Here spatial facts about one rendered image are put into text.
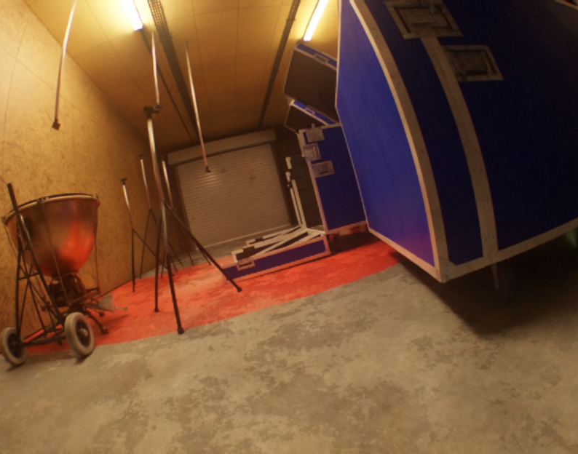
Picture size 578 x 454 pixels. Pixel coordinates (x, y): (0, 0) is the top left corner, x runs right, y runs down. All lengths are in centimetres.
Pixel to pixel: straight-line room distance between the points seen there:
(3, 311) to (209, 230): 647
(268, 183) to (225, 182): 129
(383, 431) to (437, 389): 13
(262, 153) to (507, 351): 783
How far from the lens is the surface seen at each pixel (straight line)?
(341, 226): 191
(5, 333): 163
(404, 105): 58
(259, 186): 780
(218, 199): 775
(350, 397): 56
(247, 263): 185
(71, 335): 127
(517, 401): 53
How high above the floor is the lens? 38
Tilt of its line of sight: 3 degrees down
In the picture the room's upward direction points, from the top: 14 degrees counter-clockwise
